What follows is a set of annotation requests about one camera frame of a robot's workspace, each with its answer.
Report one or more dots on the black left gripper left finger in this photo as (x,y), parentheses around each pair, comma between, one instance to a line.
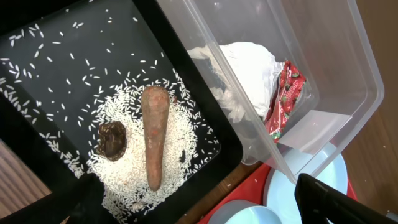
(79,202)

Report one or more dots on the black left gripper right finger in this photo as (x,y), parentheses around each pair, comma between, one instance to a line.
(318,203)

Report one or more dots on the white rice pile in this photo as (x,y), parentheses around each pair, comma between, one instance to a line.
(126,189)

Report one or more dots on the brown food lump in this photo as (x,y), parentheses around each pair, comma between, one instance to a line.
(112,140)

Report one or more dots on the light blue rice bowl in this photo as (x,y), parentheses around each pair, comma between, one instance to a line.
(244,212)

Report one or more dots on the brown carrot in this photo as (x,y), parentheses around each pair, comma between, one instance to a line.
(155,103)

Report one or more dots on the black food waste tray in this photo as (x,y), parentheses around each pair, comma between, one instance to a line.
(60,59)

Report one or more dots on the clear plastic waste bin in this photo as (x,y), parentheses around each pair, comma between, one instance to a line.
(324,39)

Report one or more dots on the red snack wrapper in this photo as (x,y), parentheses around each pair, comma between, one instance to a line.
(290,83)

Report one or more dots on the crumpled white tissue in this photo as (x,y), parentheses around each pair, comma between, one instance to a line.
(256,70)

